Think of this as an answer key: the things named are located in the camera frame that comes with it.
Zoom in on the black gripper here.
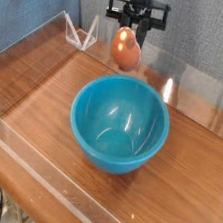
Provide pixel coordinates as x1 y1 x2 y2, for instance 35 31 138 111
106 0 171 46

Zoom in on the clear acrylic front barrier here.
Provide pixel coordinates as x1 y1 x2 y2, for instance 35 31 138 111
0 118 122 223

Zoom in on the clear acrylic back barrier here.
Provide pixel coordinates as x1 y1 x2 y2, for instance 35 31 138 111
71 12 223 145

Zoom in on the blue partition panel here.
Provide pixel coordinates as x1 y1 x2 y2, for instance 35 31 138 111
0 0 81 52

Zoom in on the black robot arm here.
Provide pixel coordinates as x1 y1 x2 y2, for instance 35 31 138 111
106 0 171 47

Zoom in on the blue plastic bowl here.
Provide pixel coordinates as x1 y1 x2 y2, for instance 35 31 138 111
70 75 170 175

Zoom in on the clear acrylic left barrier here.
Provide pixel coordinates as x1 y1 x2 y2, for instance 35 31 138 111
0 11 76 115

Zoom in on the clear acrylic corner bracket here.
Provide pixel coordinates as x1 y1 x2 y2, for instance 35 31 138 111
62 11 100 52

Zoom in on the brown white toy mushroom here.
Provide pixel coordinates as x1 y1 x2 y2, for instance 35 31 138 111
110 26 141 71

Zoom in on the clear acrylic barrier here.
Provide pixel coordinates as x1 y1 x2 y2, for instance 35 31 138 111
71 12 223 145
0 118 122 223
0 11 76 115

